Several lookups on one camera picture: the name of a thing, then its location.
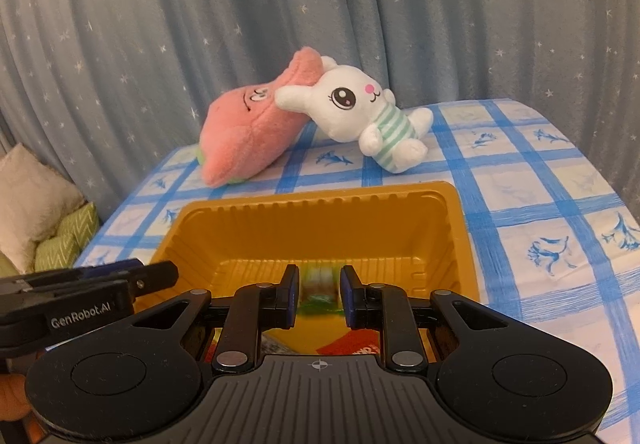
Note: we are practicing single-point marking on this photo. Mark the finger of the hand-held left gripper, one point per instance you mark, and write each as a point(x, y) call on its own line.
point(155, 276)
point(107, 270)

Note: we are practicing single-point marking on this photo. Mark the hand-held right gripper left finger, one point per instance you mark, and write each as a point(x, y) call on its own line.
point(292, 296)

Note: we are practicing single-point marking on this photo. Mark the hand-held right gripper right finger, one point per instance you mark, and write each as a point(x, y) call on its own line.
point(347, 299)

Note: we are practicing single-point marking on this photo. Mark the yellow green candy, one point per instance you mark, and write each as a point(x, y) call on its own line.
point(320, 296)

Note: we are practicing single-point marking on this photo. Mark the large red snack packet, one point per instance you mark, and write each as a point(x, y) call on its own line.
point(350, 349)

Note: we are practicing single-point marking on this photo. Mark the golden plastic tray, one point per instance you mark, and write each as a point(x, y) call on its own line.
point(320, 234)

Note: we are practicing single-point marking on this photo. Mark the person's left hand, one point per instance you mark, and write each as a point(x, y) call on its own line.
point(12, 396)

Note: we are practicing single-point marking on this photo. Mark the green zigzag cushion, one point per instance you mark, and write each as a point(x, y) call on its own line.
point(70, 236)

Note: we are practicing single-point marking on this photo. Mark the beige cushion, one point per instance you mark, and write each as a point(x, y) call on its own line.
point(30, 204)

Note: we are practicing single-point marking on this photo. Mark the pink star plush toy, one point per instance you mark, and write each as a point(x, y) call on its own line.
point(240, 139)

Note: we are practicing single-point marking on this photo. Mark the white rabbit plush toy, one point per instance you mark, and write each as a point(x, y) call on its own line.
point(345, 105)

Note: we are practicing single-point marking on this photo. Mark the blue checked tablecloth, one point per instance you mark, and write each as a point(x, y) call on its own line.
point(525, 184)

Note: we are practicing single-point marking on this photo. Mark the grey star-print curtain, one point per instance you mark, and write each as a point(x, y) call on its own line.
point(150, 24)

